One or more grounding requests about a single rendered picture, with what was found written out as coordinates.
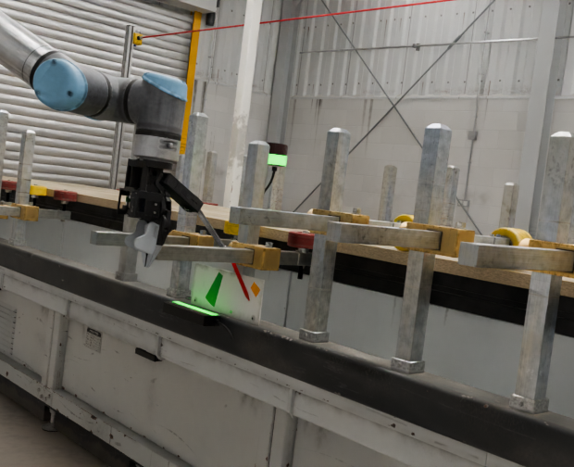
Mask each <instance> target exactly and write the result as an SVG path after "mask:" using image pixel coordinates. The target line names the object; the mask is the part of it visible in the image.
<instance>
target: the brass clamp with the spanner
mask: <svg viewBox="0 0 574 467"><path fill-rule="evenodd" d="M228 246H231V247H232V248H246V249H251V250H254V255H253V263H252V264H251V263H236V264H237V265H242V266H245V267H249V268H253V269H257V270H261V271H278V270H279V266H280V257H281V249H280V248H276V247H273V248H268V247H264V246H262V245H254V244H245V243H240V242H237V241H232V242H231V243H230V244H229V245H228Z"/></svg>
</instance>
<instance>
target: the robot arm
mask: <svg viewBox="0 0 574 467"><path fill-rule="evenodd" d="M0 64H1V65H2V66H3V67H5V68H6V69H8V70H9V71H11V72H12V73H13V74H15V75H16V76H17V77H19V78H20V79H21V80H23V81H24V82H25V83H27V84H28V85H29V86H30V87H31V89H32V90H34V92H35V94H36V96H37V97H38V99H39V100H40V101H41V102H42V103H43V104H45V105H46V106H48V107H50V108H52V109H54V110H58V111H67V112H71V113H76V114H80V115H83V116H85V117H86V118H88V119H91V120H98V121H103V120H106V121H114V122H124V123H132V124H137V125H136V133H135V141H134V148H133V155H134V156H135V157H138V158H137V159H130V158H128V166H127V172H126V180H125V186H124V188H119V202H118V209H117V214H125V215H127V217H131V218H138V219H140V220H139V221H138V222H137V224H136V229H135V232H134V233H131V234H129V235H127V236H126V237H125V245H126V246H128V247H131V248H133V249H136V250H138V251H140V252H142V260H143V266H144V267H146V268H148V267H150V265H151V264H152V262H153V261H154V259H155V258H156V256H157V254H158V253H159V251H160V249H161V247H162V246H163V245H164V243H165V241H166V238H167V236H168V231H169V227H170V217H171V212H172V211H171V202H172V201H171V199H170V198H172V199H173V200H174V201H175V202H177V203H178V204H179V205H180V206H181V207H182V208H183V209H184V210H185V211H187V212H192V213H193V212H196V213H198V212H199V211H200V209H201V207H202V206H203V205H204V203H203V202H202V201H201V200H200V199H199V198H198V196H196V195H194V194H193V193H192V192H191V191H190V190H189V189H188V188H187V187H185V186H184V185H183V184H182V183H181V182H180V181H179V180H178V179H176V178H175V177H174V176H173V175H172V174H171V173H167V172H163V170H172V167H173V164H172V163H171V162H178V161H179V153H180V147H181V133H182V126H183V120H184V112H185V106H186V102H187V89H188V88H187V84H186V83H185V82H183V81H181V80H179V79H176V78H172V77H169V76H166V75H162V74H157V73H152V72H146V73H144V74H143V76H142V78H143V79H132V78H120V77H114V76H111V75H108V74H105V73H103V72H100V71H97V70H93V69H88V68H85V67H84V66H82V65H80V64H78V63H77V62H75V61H74V60H72V59H71V58H70V57H68V56H66V55H65V54H63V53H62V52H61V51H59V50H55V48H54V47H52V46H51V45H49V44H47V43H46V42H45V41H43V40H42V39H40V38H39V37H37V36H36V35H35V34H33V33H32V32H30V31H28V30H27V29H26V28H24V27H23V26H21V25H20V24H18V23H17V22H16V21H15V20H13V19H12V18H10V17H9V16H8V15H6V14H5V13H3V12H2V11H0ZM121 196H126V202H127V205H123V206H122V208H119V206H120V199H121ZM153 221H157V223H154V222H153Z"/></svg>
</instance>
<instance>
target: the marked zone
mask: <svg viewBox="0 0 574 467"><path fill-rule="evenodd" d="M222 277H223V275H222V274H221V273H220V272H218V275H217V277H216V279H215V281H214V282H213V284H212V285H211V287H210V289H209V291H208V293H207V294H206V300H207V301H208V302H209V303H210V304H211V305H212V306H213V307H215V304H216V300H217V297H218V291H219V288H220V284H221V281H222Z"/></svg>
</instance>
